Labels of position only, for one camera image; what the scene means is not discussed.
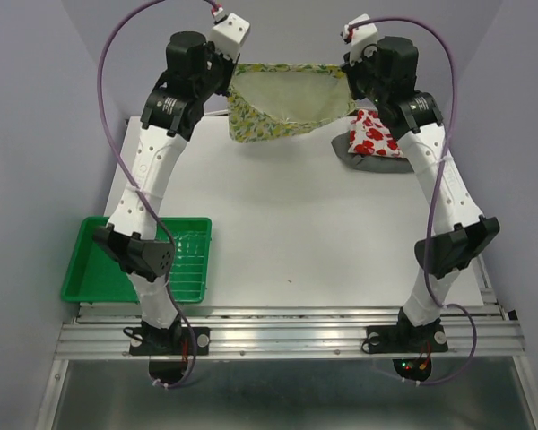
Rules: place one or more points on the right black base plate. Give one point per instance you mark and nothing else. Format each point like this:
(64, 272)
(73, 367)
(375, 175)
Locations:
(390, 339)

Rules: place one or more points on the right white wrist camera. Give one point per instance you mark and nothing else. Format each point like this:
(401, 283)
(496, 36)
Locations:
(361, 33)

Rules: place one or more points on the green plastic tray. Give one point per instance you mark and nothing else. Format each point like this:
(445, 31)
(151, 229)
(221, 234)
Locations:
(93, 277)

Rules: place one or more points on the aluminium front rail frame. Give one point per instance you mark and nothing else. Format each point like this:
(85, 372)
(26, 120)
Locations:
(237, 333)

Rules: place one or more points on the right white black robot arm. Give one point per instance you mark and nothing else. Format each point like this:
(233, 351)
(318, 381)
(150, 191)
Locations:
(383, 70)

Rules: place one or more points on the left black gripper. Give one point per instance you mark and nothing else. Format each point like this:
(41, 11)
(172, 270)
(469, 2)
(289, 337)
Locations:
(226, 64)

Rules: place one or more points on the grey folded skirt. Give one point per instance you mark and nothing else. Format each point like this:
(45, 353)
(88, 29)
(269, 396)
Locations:
(367, 163)

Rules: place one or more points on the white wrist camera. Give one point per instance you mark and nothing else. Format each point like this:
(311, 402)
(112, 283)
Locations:
(361, 33)
(231, 33)

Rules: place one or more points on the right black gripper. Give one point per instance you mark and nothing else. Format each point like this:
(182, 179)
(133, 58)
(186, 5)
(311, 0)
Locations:
(356, 69)

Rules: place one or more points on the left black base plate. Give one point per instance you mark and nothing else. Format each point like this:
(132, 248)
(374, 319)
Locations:
(197, 342)

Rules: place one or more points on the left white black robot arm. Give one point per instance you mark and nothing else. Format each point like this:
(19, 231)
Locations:
(198, 67)

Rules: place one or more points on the right side aluminium rail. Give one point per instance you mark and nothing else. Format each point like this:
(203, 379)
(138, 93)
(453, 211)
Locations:
(488, 293)

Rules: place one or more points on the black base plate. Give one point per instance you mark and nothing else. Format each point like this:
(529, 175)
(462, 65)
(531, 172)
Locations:
(390, 339)
(197, 342)

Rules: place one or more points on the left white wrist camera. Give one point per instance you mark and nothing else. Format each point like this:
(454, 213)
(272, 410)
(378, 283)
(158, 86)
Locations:
(231, 33)

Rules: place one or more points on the red poppy print skirt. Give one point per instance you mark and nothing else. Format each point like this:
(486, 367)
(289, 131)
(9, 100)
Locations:
(369, 137)

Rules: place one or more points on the lemon print skirt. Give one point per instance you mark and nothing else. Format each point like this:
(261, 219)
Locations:
(272, 101)

